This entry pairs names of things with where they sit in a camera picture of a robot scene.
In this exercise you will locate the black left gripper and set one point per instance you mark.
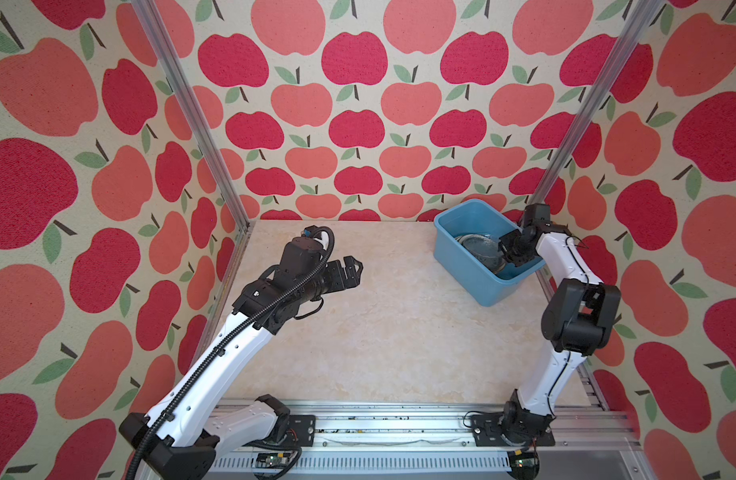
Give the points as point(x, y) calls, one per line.
point(341, 282)

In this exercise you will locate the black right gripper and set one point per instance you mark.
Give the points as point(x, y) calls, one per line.
point(506, 245)

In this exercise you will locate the smoky glass plate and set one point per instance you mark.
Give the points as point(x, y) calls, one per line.
point(485, 249)

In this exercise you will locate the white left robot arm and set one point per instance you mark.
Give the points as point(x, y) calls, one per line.
point(177, 438)

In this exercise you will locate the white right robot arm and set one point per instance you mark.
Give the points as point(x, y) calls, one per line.
point(577, 321)

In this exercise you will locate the blue plastic bin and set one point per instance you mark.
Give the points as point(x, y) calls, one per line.
point(478, 217)

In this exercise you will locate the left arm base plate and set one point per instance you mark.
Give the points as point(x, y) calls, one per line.
point(296, 429)

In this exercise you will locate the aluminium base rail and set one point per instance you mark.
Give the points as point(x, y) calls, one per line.
point(416, 441)

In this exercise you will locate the right aluminium corner post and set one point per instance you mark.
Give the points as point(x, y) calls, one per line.
point(634, 28)

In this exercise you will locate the aluminium corner post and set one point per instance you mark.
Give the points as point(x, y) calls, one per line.
point(157, 33)
point(634, 28)

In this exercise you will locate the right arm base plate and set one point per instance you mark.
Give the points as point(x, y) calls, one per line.
point(492, 430)

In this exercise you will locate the left aluminium corner post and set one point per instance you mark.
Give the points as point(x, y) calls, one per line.
point(157, 33)

